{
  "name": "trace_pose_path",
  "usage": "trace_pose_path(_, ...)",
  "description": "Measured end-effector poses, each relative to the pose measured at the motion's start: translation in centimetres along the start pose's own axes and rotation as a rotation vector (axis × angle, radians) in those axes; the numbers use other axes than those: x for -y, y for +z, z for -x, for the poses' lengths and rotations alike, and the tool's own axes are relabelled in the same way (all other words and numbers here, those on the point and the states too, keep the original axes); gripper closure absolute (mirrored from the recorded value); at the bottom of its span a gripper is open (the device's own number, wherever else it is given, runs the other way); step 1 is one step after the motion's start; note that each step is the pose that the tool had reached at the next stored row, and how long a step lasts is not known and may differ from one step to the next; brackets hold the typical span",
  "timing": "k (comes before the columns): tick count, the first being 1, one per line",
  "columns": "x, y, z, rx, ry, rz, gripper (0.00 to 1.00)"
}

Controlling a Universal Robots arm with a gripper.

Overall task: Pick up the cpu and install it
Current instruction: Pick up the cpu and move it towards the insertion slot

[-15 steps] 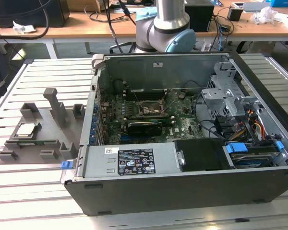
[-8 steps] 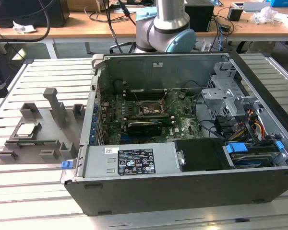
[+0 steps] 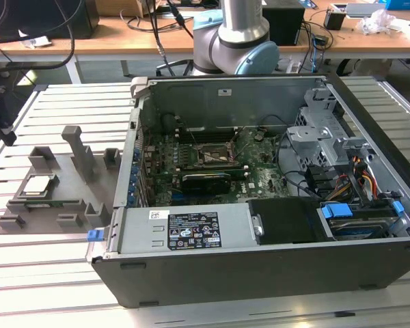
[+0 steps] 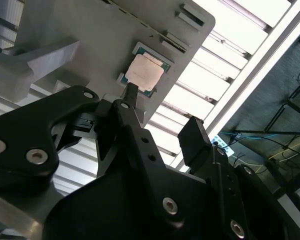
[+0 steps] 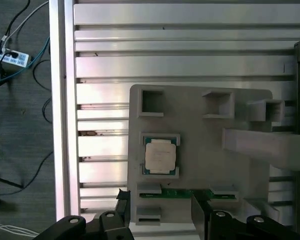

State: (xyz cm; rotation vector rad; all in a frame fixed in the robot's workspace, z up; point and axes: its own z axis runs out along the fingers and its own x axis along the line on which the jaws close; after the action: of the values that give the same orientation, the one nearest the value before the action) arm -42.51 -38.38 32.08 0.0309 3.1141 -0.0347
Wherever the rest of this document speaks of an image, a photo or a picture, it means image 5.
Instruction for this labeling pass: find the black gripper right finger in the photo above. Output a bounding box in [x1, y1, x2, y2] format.
[191, 193, 300, 240]

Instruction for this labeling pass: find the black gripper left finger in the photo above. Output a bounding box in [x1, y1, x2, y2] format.
[55, 188, 135, 240]

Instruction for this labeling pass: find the silver CPU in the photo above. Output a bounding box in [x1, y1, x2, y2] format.
[142, 136, 181, 176]

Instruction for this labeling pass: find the green RAM stick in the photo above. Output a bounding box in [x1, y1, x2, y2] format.
[139, 187, 239, 201]

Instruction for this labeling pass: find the grey parts rack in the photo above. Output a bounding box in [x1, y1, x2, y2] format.
[126, 83, 300, 227]

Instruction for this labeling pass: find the white power strip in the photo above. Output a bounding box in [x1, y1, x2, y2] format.
[0, 43, 33, 69]

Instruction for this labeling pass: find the white floor cable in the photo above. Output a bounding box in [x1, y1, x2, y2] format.
[1, 0, 51, 43]
[0, 219, 40, 239]

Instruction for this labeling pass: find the teal floor cable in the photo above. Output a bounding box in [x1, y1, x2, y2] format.
[0, 36, 51, 90]

